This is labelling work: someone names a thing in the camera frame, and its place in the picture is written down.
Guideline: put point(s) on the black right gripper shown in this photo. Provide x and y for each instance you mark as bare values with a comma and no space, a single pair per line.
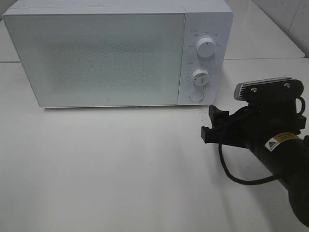
257,126

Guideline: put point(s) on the white microwave knob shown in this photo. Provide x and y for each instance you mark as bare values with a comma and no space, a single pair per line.
200,77
205,46

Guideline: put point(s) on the white microwave door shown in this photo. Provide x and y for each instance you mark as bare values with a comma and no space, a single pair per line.
100,60

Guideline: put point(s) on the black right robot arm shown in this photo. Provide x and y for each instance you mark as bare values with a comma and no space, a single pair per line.
289,164

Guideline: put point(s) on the white microwave oven body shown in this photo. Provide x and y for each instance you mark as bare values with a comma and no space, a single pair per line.
201,18

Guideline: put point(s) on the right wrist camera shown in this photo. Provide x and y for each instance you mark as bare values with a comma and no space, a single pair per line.
269,90

